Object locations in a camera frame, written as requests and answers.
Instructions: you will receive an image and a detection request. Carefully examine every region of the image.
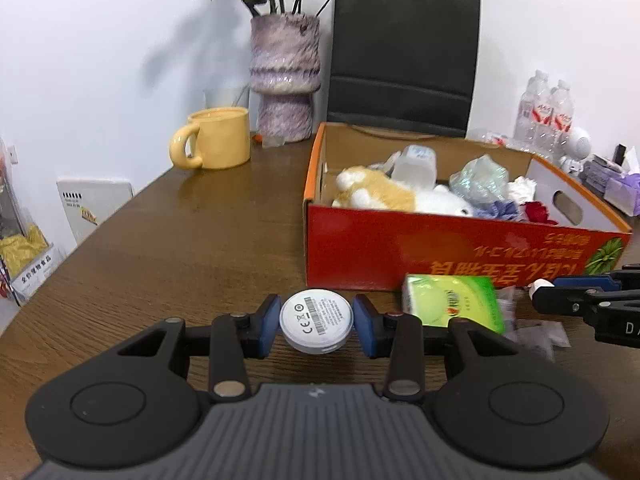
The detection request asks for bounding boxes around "grey patterned pouch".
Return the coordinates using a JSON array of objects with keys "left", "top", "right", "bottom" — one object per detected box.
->
[{"left": 582, "top": 155, "right": 626, "bottom": 193}]

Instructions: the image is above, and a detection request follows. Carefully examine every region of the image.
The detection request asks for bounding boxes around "small clear plastic packet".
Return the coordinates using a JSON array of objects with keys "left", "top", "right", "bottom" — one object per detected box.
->
[{"left": 497, "top": 285, "right": 572, "bottom": 362}]

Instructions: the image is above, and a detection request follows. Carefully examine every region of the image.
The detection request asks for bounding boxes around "purple patterned vase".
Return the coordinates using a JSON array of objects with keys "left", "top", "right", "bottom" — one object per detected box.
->
[{"left": 249, "top": 12, "right": 322, "bottom": 143}]

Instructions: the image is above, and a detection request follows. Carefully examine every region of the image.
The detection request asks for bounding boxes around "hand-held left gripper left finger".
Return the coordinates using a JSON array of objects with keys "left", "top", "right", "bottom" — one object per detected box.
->
[{"left": 117, "top": 294, "right": 282, "bottom": 403}]

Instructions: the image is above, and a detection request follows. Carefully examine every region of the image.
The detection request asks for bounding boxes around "purple tissue box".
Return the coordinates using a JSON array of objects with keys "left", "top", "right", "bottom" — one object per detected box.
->
[{"left": 602, "top": 147, "right": 640, "bottom": 217}]

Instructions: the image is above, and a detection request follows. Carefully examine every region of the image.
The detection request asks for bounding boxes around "drinking glass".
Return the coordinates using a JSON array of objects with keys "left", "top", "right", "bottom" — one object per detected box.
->
[{"left": 203, "top": 86, "right": 249, "bottom": 111}]

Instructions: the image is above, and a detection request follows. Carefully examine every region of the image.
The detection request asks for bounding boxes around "red rose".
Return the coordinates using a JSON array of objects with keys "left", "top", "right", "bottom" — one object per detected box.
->
[{"left": 522, "top": 201, "right": 558, "bottom": 226}]

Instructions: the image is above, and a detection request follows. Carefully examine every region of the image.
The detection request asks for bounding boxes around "snack display rack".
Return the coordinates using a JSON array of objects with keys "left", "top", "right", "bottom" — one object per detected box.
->
[{"left": 0, "top": 135, "right": 66, "bottom": 306}]

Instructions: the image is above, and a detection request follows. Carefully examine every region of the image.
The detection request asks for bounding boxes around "black paper bag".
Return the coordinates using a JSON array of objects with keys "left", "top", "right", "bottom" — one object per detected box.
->
[{"left": 326, "top": 0, "right": 482, "bottom": 140}]

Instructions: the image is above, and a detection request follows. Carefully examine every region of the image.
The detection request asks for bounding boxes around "lying clear plastic bottle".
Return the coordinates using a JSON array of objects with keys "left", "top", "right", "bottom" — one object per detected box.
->
[{"left": 467, "top": 127, "right": 523, "bottom": 148}]

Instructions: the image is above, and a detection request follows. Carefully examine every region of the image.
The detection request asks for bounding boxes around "purple cloth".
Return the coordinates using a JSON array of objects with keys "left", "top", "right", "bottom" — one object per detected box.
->
[{"left": 472, "top": 199, "right": 526, "bottom": 222}]

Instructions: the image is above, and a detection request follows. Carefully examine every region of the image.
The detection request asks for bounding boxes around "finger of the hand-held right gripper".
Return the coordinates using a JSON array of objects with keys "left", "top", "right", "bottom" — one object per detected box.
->
[
  {"left": 531, "top": 287, "right": 603, "bottom": 317},
  {"left": 552, "top": 269, "right": 640, "bottom": 291}
]

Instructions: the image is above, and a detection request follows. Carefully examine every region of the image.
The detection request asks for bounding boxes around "yellow mug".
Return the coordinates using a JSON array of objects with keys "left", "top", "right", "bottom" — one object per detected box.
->
[{"left": 169, "top": 106, "right": 251, "bottom": 171}]

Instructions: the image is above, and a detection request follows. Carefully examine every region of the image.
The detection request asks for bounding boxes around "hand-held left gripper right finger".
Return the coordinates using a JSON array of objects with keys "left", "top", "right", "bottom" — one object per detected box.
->
[{"left": 352, "top": 295, "right": 523, "bottom": 403}]

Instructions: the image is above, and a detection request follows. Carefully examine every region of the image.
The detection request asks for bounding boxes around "white flat box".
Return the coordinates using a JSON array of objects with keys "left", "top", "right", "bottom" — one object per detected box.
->
[{"left": 56, "top": 176, "right": 135, "bottom": 246}]

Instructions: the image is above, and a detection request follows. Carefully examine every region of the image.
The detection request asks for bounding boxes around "white tissue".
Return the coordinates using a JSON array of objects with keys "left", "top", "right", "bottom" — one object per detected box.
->
[{"left": 506, "top": 176, "right": 538, "bottom": 206}]

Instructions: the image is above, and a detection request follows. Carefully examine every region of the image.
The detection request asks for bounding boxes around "red cardboard box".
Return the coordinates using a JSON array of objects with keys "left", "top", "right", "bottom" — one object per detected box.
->
[{"left": 302, "top": 121, "right": 633, "bottom": 292}]

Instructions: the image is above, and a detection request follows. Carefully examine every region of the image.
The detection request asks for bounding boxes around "orange and white plush toy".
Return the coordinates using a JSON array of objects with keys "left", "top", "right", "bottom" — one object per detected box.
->
[{"left": 331, "top": 165, "right": 476, "bottom": 218}]

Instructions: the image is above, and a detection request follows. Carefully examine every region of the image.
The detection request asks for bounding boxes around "clear water bottle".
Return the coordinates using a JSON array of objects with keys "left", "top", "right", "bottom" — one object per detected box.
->
[
  {"left": 542, "top": 79, "right": 573, "bottom": 158},
  {"left": 515, "top": 70, "right": 551, "bottom": 148}
]

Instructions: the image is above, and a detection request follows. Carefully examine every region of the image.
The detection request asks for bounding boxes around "green tissue packet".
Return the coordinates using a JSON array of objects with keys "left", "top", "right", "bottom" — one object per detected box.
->
[{"left": 401, "top": 274, "right": 507, "bottom": 336}]

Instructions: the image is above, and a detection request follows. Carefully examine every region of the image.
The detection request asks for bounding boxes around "white translucent container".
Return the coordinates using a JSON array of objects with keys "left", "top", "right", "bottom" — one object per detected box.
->
[{"left": 391, "top": 144, "right": 437, "bottom": 186}]

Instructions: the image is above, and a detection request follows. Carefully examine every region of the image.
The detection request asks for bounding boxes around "clear plastic bag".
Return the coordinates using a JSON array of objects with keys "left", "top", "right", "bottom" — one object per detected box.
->
[{"left": 448, "top": 154, "right": 511, "bottom": 206}]

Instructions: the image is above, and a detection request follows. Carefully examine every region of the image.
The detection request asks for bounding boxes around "white round device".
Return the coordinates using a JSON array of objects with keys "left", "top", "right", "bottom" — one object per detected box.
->
[{"left": 279, "top": 287, "right": 355, "bottom": 354}]

